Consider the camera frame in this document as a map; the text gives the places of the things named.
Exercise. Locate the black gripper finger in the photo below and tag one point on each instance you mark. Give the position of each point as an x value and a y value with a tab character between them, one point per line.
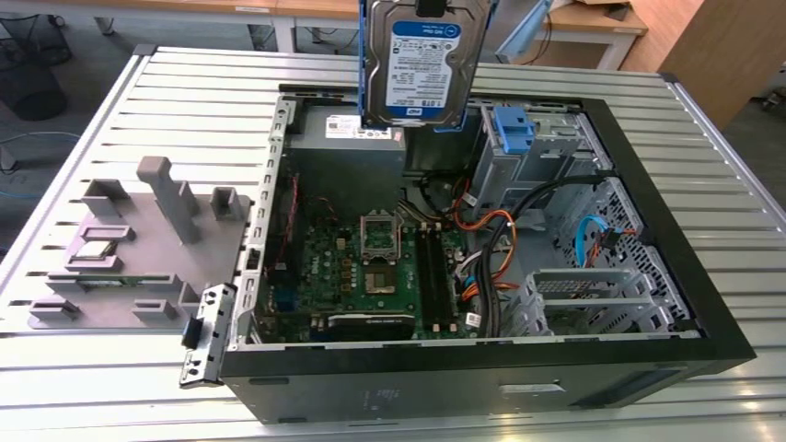
430	6

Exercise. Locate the hard disk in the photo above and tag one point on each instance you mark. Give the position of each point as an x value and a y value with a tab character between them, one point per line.
423	69

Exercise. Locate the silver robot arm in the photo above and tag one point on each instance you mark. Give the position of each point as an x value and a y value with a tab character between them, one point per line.
522	32

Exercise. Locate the silver disk bay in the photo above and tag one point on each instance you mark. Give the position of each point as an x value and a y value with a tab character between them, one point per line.
614	301

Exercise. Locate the blue plastic drive latch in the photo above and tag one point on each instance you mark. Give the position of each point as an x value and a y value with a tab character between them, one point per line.
512	133

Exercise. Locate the silver drive cage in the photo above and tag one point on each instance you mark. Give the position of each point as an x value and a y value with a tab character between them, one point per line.
546	161

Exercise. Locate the grey power supply unit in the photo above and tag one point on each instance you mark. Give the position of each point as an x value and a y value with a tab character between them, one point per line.
343	175

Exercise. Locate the long desk white legs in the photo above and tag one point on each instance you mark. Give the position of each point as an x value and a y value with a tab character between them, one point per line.
184	7

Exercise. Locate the white barcode tag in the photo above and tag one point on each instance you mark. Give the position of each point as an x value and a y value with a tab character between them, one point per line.
468	200
472	320

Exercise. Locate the brown wooden cabinet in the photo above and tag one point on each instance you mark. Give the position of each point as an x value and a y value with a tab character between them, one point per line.
725	55

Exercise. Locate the green motherboard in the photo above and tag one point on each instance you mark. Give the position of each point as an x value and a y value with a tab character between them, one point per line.
326	258

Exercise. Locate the black RAM slot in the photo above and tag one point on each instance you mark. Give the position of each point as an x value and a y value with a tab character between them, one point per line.
443	281
423	276

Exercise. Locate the black chair base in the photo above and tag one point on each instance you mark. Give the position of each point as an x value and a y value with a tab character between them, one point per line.
774	99

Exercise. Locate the CPU socket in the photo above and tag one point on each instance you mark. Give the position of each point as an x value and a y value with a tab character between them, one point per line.
379	283

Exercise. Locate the black mesh waste bin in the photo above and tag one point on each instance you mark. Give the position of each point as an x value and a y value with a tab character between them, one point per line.
36	92

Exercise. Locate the black graphics card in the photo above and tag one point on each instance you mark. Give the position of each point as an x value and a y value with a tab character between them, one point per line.
368	324

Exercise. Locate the grey parts rack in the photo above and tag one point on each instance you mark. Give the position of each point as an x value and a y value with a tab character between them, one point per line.
159	258

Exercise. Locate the silver CPU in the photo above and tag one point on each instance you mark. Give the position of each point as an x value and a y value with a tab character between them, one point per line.
92	249

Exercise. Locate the green RAM stick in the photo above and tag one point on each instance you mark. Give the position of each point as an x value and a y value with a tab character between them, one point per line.
132	279

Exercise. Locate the black PC case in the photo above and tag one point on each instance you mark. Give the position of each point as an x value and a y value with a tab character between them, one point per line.
430	382

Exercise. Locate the wooden desk white frame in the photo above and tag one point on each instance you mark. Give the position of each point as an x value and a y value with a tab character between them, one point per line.
595	23

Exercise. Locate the silver card retention bracket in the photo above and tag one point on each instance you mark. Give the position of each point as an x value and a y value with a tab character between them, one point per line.
211	331

